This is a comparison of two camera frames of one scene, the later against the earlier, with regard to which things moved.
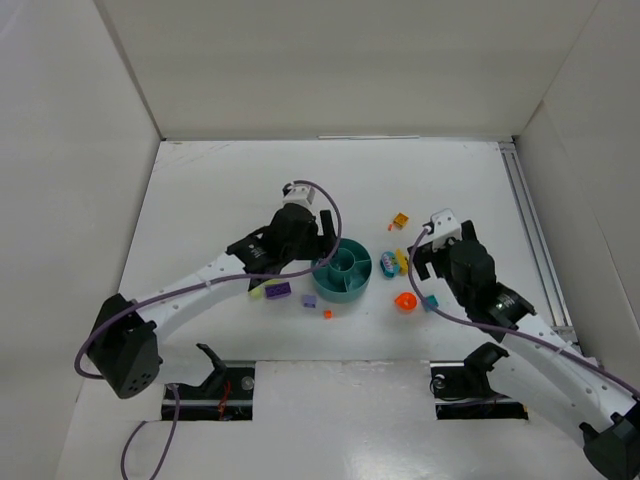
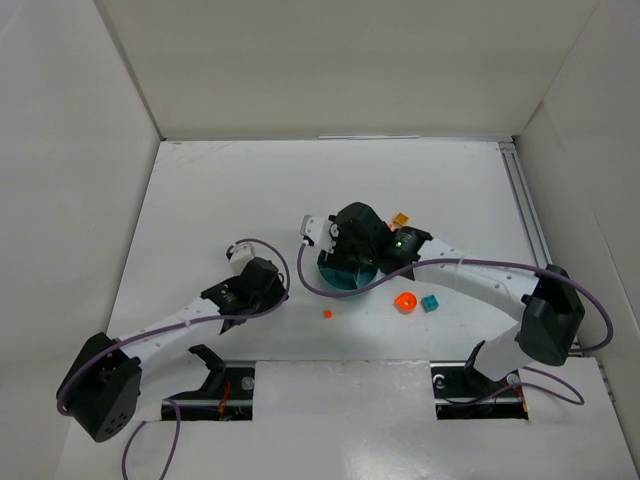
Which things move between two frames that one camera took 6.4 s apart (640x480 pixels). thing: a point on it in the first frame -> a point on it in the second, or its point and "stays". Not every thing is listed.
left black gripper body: [316, 239] -> [270, 292]
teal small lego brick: [430, 303] stays
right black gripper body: [432, 255] -> [343, 261]
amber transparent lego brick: [401, 219] stays
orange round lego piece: [405, 301] stays
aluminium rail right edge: [560, 321] stays
